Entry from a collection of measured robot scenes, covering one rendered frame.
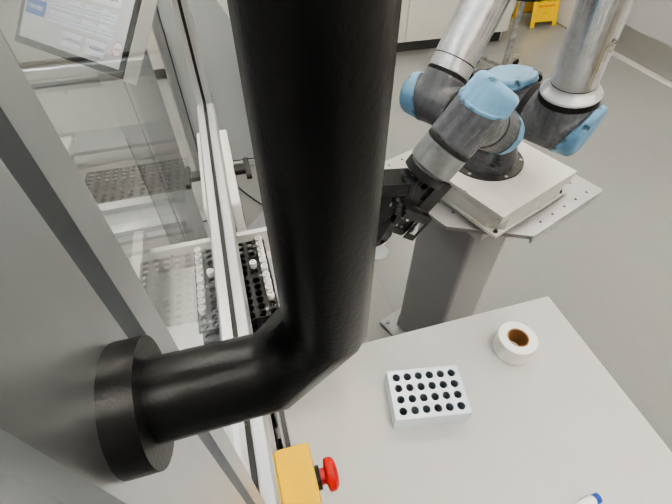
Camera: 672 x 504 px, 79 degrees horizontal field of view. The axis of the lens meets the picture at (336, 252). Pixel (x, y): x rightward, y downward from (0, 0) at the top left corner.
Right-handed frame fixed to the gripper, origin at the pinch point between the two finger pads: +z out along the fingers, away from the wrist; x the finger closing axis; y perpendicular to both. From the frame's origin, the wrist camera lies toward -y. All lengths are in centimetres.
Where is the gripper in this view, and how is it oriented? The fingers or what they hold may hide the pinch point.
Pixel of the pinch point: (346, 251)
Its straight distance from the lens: 72.7
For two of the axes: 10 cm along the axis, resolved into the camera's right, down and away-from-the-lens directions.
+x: -2.7, -7.0, 6.5
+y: 7.9, 2.2, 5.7
